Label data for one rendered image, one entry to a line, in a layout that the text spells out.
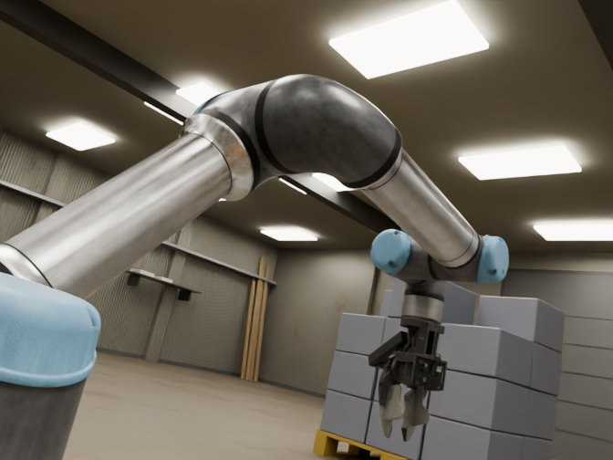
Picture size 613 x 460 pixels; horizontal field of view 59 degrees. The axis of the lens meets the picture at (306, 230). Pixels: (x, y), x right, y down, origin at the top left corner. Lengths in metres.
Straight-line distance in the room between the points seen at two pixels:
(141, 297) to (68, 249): 11.31
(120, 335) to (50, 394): 11.34
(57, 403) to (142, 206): 0.25
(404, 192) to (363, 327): 3.08
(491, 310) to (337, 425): 1.25
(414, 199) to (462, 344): 2.61
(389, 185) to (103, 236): 0.34
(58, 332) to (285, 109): 0.36
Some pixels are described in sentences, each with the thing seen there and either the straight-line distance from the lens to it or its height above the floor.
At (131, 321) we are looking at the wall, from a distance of 11.79.
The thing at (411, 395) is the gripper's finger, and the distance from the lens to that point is 1.06.
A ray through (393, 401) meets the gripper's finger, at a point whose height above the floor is 0.49.
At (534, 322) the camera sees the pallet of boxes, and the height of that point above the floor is 1.07.
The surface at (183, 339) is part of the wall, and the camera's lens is 12.53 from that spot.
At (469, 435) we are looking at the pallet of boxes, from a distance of 3.22.
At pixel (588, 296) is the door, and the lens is 10.04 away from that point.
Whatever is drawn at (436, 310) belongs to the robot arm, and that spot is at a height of 0.66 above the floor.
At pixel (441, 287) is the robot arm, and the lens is 1.04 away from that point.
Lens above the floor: 0.51
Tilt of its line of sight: 14 degrees up
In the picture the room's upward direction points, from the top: 12 degrees clockwise
